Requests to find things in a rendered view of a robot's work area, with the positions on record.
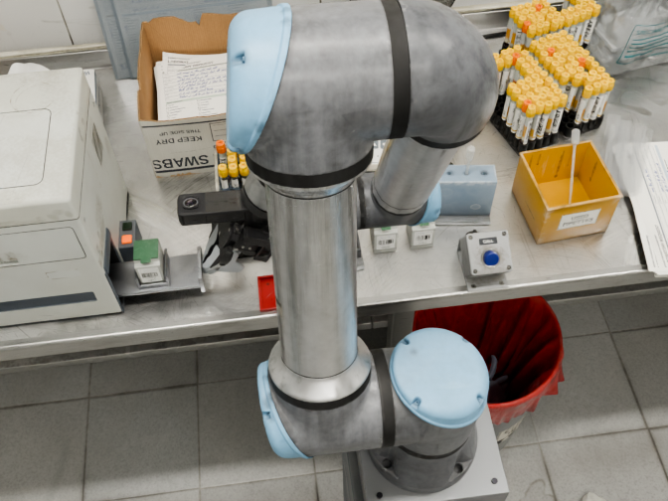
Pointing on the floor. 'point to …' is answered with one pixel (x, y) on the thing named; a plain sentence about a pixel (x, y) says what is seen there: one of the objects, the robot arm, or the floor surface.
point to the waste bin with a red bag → (509, 350)
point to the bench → (605, 271)
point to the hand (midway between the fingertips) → (203, 265)
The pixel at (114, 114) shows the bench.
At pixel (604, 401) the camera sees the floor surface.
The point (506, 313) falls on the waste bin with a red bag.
